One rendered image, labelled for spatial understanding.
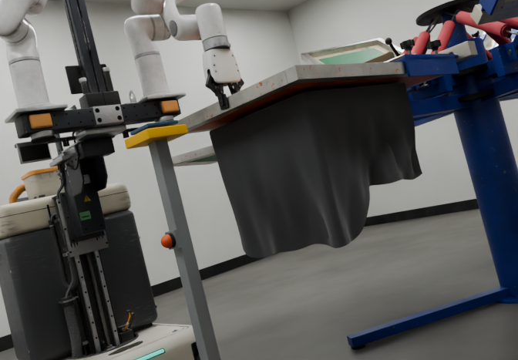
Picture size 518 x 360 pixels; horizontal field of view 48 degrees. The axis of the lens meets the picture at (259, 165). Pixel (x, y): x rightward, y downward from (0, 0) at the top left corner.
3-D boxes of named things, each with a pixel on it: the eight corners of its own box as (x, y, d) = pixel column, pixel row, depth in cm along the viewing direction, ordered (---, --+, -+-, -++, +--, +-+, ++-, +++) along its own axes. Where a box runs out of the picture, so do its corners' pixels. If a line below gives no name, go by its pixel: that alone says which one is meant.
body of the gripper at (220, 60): (222, 51, 173) (230, 87, 172) (194, 51, 166) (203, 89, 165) (237, 42, 167) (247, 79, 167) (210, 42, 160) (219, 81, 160)
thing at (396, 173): (349, 243, 153) (309, 90, 155) (338, 245, 156) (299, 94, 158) (438, 209, 184) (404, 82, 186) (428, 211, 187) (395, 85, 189)
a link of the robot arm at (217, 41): (220, 45, 173) (223, 54, 173) (196, 45, 167) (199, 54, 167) (236, 36, 167) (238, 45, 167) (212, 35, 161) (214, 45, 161)
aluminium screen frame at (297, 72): (298, 79, 143) (294, 65, 143) (172, 136, 186) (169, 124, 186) (455, 71, 196) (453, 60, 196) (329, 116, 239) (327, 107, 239)
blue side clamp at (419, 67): (410, 76, 174) (405, 54, 175) (397, 81, 178) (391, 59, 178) (459, 73, 195) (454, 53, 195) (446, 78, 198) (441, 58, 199)
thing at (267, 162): (344, 248, 151) (304, 90, 153) (238, 261, 184) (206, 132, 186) (351, 246, 153) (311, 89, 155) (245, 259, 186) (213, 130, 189)
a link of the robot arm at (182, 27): (186, -9, 184) (209, 45, 178) (149, -9, 177) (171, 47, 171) (195, -27, 178) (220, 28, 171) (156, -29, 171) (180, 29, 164)
